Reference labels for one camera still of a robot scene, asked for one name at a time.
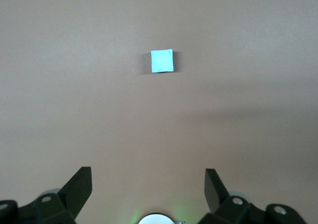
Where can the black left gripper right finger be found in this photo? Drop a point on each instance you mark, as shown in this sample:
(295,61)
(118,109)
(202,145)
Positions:
(216,194)

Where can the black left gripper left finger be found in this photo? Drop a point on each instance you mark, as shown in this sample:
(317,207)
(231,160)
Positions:
(72,194)

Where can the blue foam block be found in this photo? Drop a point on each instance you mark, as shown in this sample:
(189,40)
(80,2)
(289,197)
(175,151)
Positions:
(161,61)

